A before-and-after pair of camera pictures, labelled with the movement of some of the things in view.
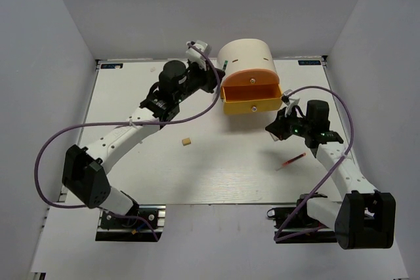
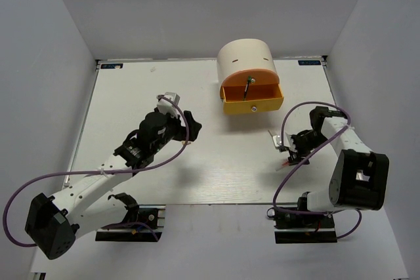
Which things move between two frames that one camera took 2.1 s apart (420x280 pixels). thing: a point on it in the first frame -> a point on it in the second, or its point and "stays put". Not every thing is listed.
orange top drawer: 251,77 stays put
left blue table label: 111,65 stays put
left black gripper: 210,79 -> 193,126
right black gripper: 277,128 -> 298,159
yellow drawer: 242,99 stays put
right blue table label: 315,62 stays put
